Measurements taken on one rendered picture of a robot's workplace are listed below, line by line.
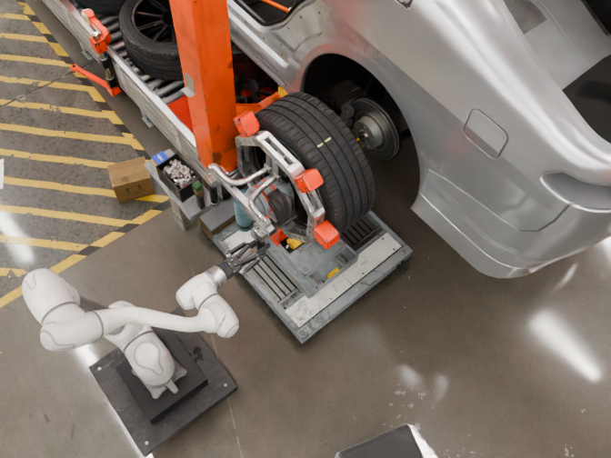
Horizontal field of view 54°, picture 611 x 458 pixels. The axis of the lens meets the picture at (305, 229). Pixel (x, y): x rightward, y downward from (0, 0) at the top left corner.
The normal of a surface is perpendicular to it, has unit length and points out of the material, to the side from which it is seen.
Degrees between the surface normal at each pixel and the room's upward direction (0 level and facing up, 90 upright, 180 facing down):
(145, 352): 7
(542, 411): 0
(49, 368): 0
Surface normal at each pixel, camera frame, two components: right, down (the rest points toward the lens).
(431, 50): -0.74, 0.46
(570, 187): 0.32, -0.50
